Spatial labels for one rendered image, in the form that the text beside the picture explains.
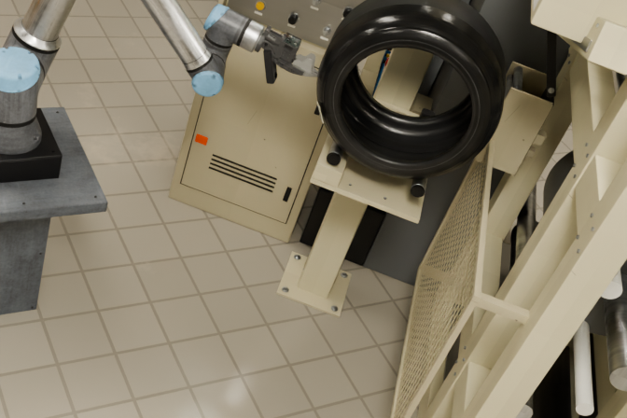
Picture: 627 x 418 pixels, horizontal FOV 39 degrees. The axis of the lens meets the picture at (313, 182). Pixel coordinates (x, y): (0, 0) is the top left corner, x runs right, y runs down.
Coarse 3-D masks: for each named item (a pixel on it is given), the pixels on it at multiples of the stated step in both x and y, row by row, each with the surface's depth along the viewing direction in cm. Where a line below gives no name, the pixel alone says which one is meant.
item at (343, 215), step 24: (408, 48) 292; (384, 72) 299; (408, 72) 296; (384, 96) 303; (408, 96) 301; (336, 192) 330; (336, 216) 336; (360, 216) 333; (336, 240) 342; (312, 264) 351; (336, 264) 348; (312, 288) 358
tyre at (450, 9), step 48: (384, 0) 260; (432, 0) 257; (336, 48) 258; (384, 48) 251; (432, 48) 249; (480, 48) 250; (336, 96) 263; (480, 96) 254; (384, 144) 292; (432, 144) 292; (480, 144) 264
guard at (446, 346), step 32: (448, 224) 319; (480, 224) 258; (448, 256) 296; (480, 256) 245; (416, 288) 332; (448, 288) 273; (480, 288) 234; (416, 320) 307; (416, 352) 287; (448, 352) 244; (416, 384) 265
